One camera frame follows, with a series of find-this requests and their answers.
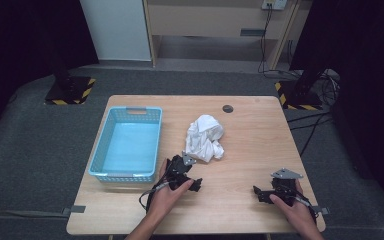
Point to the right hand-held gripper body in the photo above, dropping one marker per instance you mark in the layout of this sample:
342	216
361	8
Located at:
285	186

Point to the person's right hand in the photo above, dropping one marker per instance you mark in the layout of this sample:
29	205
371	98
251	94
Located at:
296	213

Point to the blue plastic basket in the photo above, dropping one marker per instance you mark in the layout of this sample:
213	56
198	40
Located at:
126	146

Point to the white power strip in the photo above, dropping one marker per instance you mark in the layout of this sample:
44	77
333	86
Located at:
275	4

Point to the person's left hand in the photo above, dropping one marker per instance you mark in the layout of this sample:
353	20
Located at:
163	201

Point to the white cloth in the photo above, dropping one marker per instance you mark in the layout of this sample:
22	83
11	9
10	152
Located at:
203	138

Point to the black stand with striped base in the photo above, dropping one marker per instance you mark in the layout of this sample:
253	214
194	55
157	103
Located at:
68	90
301	95

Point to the dark curtain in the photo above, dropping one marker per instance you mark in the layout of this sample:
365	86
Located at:
23	40
363	66

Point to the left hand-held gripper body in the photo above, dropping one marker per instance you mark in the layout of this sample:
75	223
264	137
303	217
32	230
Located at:
177	170

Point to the white panel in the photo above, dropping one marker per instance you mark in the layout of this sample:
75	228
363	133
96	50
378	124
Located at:
116	30

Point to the grey table edge clip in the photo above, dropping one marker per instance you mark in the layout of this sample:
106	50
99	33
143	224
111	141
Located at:
76	209
321	210

